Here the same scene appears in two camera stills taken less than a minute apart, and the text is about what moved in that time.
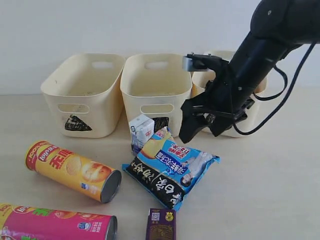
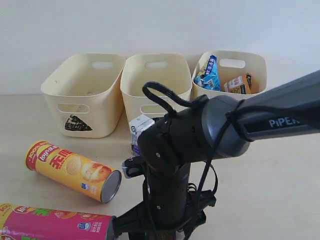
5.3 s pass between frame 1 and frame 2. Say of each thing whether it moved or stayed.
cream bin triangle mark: stayed
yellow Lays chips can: stayed
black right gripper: moved
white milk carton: stayed
